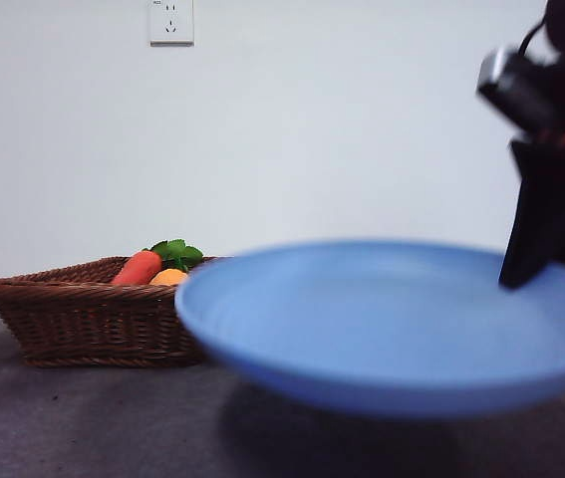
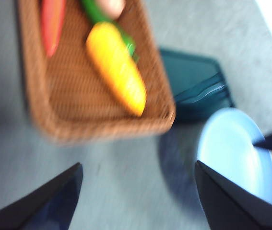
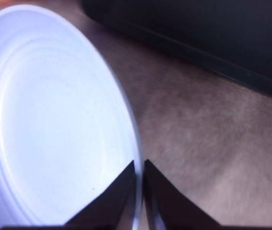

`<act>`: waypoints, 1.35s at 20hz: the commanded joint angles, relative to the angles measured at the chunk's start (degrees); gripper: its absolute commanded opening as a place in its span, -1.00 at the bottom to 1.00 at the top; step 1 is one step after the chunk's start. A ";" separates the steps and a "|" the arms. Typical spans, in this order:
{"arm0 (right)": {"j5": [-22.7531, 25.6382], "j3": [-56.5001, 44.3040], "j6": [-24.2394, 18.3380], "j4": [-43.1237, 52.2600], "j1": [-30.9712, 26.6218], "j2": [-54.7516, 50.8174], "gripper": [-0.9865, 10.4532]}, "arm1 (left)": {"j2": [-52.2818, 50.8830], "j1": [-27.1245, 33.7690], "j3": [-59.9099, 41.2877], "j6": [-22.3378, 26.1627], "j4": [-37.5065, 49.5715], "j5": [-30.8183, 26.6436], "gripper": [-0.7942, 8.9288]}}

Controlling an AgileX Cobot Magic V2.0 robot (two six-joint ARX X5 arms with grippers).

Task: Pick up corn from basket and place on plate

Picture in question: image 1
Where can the blue round plate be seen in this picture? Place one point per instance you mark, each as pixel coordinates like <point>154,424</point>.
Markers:
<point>386,338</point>

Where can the yellow corn cob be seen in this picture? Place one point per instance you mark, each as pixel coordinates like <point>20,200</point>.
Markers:
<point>170,277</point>

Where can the brown wicker basket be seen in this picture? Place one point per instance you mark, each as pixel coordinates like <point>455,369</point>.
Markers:
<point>87,323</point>

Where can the orange carrot with green leaves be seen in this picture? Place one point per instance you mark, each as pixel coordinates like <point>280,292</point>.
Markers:
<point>137,266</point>

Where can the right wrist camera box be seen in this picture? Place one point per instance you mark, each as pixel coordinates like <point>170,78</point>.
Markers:
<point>516,89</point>

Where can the white wall socket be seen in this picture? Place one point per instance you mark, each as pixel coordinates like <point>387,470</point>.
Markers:
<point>172,22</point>

